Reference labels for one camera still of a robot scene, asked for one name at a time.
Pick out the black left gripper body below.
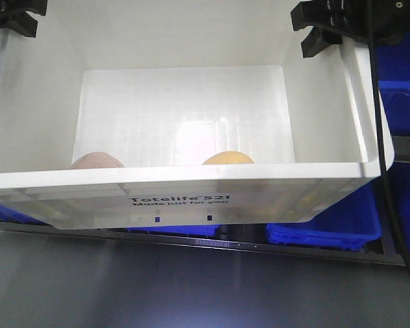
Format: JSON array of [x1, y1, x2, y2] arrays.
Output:
[[0, 0, 48, 38]]

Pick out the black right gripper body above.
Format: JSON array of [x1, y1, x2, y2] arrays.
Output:
[[290, 1, 410, 58]]

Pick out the white plastic tote box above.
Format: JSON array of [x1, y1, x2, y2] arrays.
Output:
[[0, 1, 380, 228]]

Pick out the pink plush ball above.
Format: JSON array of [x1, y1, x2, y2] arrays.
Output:
[[70, 152, 124, 169]]

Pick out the cream round ball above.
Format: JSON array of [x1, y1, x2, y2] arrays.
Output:
[[203, 151, 254, 165]]

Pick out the blue plastic bin right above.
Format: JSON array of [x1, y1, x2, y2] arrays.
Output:
[[377, 32, 410, 137]]

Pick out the blue plastic bin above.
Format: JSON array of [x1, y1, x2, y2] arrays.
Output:
[[377, 32, 410, 137], [265, 163, 410, 253]]

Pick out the blue plastic bin lower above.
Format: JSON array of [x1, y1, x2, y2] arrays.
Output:
[[265, 163, 410, 253]]

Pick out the black cable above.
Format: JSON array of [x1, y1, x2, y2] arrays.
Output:
[[365, 0, 410, 308]]

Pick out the dark metal shelf rail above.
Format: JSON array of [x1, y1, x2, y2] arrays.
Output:
[[0, 221, 405, 267]]

